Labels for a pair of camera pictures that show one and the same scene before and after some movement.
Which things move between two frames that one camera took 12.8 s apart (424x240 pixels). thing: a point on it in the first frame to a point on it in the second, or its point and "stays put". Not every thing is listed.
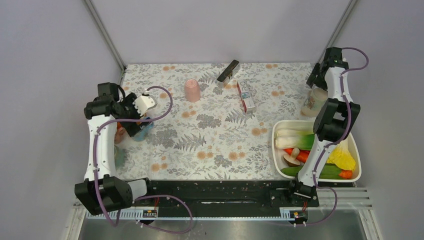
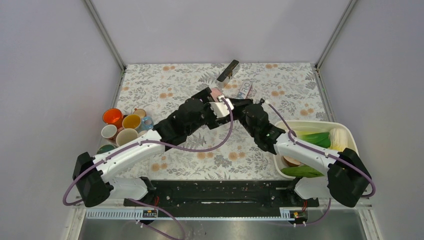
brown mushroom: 291,159 stays put
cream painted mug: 314,103 to 126,137
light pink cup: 192,90 to 215,93
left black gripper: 133,128 to 214,121
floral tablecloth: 213,121 stays put
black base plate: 221,195 stays put
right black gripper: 317,82 to 238,103
